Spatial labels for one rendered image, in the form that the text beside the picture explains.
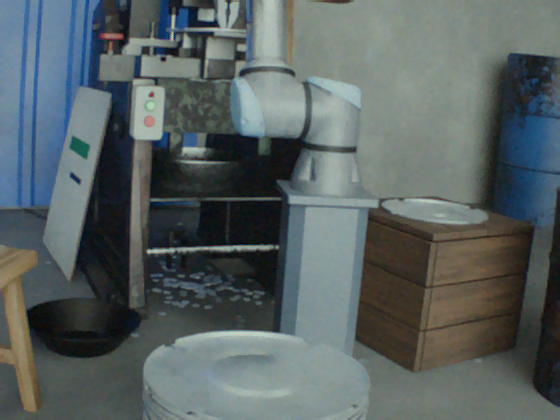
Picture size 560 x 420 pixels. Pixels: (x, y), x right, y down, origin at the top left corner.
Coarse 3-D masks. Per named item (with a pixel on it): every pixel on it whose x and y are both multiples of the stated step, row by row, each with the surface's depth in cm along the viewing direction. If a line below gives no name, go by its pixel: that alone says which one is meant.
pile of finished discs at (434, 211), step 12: (384, 204) 198; (396, 204) 200; (408, 204) 201; (420, 204) 203; (432, 204) 204; (444, 204) 206; (456, 204) 205; (408, 216) 183; (420, 216) 186; (432, 216) 187; (444, 216) 187; (456, 216) 189; (468, 216) 191; (480, 216) 192
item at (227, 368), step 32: (160, 352) 98; (192, 352) 99; (224, 352) 100; (256, 352) 101; (288, 352) 102; (320, 352) 103; (160, 384) 88; (192, 384) 89; (224, 384) 89; (256, 384) 89; (288, 384) 90; (320, 384) 92; (352, 384) 92; (224, 416) 81; (256, 416) 82; (288, 416) 82; (320, 416) 83
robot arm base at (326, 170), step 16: (304, 144) 151; (304, 160) 151; (320, 160) 149; (336, 160) 149; (352, 160) 151; (304, 176) 151; (320, 176) 148; (336, 176) 148; (352, 176) 152; (304, 192) 150; (320, 192) 148; (336, 192) 148; (352, 192) 150
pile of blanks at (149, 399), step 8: (144, 384) 89; (144, 392) 90; (144, 400) 89; (152, 400) 86; (160, 400) 84; (368, 400) 92; (144, 408) 91; (152, 408) 86; (160, 408) 84; (168, 408) 83; (360, 408) 87; (144, 416) 92; (152, 416) 86; (160, 416) 84; (168, 416) 83; (176, 416) 83; (184, 416) 81; (192, 416) 81; (344, 416) 84; (352, 416) 87; (360, 416) 88
